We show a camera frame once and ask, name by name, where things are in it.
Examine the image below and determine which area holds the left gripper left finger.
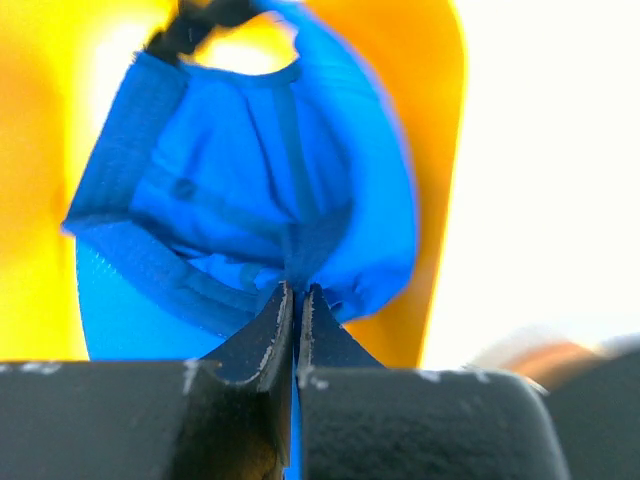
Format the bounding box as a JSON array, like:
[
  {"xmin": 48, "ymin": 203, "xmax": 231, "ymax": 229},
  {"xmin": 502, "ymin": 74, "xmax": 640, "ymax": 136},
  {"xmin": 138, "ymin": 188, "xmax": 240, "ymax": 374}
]
[{"xmin": 1, "ymin": 284, "xmax": 293, "ymax": 479}]

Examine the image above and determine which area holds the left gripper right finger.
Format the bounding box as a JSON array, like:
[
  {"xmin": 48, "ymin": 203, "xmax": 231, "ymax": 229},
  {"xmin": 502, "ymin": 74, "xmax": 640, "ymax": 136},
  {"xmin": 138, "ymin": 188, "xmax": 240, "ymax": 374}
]
[{"xmin": 297, "ymin": 286, "xmax": 569, "ymax": 480}]

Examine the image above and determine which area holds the blue hat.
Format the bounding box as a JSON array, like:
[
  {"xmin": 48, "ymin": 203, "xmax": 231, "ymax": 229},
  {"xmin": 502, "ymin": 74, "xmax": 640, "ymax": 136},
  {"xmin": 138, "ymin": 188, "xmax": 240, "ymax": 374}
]
[{"xmin": 63, "ymin": 1, "xmax": 429, "ymax": 479}]

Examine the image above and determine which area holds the yellow plastic basket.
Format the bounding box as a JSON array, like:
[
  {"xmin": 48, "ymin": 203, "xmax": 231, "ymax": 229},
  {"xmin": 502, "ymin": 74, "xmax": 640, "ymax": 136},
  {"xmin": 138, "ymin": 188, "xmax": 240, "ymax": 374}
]
[{"xmin": 1, "ymin": 1, "xmax": 466, "ymax": 367}]

